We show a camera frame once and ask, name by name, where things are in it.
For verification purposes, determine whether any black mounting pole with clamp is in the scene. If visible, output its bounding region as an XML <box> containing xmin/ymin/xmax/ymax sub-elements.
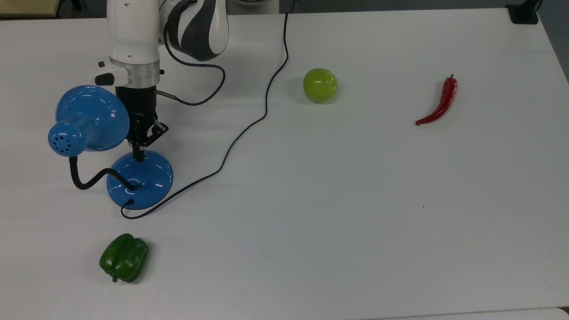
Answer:
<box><xmin>506</xmin><ymin>0</ymin><xmax>541</xmax><ymax>25</ymax></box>

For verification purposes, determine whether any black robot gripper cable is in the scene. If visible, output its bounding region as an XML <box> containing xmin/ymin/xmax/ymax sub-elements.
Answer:
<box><xmin>155</xmin><ymin>22</ymin><xmax>226</xmax><ymax>107</ymax></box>

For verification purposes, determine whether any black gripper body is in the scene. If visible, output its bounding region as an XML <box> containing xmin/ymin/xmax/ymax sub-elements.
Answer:
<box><xmin>116</xmin><ymin>87</ymin><xmax>158</xmax><ymax>146</ymax></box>

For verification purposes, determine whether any black lamp power cable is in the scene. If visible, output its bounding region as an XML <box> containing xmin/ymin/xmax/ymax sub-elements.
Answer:
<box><xmin>120</xmin><ymin>0</ymin><xmax>296</xmax><ymax>220</ymax></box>

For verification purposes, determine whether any yellow-green round fruit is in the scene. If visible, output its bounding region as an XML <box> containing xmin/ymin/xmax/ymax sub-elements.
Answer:
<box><xmin>303</xmin><ymin>68</ymin><xmax>338</xmax><ymax>103</ymax></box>

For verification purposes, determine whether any green bell pepper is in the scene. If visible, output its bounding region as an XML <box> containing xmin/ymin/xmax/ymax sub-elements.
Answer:
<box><xmin>99</xmin><ymin>233</ymin><xmax>150</xmax><ymax>284</ymax></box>

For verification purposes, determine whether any red chili pepper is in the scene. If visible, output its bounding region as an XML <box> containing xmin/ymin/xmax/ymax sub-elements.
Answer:
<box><xmin>415</xmin><ymin>74</ymin><xmax>458</xmax><ymax>126</ymax></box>

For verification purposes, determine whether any blue desk lamp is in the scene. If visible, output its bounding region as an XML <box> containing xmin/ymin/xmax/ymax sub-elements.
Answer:
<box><xmin>48</xmin><ymin>84</ymin><xmax>174</xmax><ymax>210</ymax></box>

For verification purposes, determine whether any beige board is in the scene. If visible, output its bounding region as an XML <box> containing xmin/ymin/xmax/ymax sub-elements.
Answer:
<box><xmin>0</xmin><ymin>0</ymin><xmax>61</xmax><ymax>19</ymax></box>

